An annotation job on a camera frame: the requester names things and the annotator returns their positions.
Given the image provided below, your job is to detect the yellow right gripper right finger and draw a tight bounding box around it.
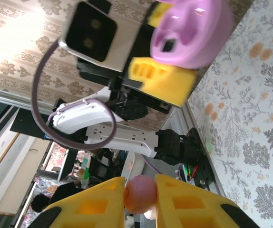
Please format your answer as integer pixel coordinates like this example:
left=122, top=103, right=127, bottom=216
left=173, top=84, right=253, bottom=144
left=155, top=174, right=262, bottom=228

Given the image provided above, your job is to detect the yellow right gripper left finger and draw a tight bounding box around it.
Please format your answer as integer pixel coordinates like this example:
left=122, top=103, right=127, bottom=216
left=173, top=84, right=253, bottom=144
left=31, top=177, right=126, bottom=228

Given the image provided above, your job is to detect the pink earbud charging case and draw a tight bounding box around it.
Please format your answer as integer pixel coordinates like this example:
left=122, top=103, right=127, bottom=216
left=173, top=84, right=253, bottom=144
left=150, top=0, right=234, bottom=70

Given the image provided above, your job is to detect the pink wireless earbud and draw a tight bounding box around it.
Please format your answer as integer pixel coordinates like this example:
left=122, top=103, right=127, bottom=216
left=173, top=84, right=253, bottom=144
left=123, top=175, right=157, bottom=214

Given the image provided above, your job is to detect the person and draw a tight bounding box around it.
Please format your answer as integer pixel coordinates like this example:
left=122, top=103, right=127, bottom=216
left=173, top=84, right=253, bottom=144
left=30, top=181, right=81, bottom=214

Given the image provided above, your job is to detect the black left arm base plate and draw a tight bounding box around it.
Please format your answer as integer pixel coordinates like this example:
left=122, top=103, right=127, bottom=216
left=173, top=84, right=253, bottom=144
left=181, top=152, right=217, bottom=193

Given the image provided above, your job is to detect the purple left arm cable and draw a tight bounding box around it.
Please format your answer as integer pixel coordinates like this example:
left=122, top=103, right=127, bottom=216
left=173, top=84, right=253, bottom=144
left=31, top=39, right=118, bottom=152

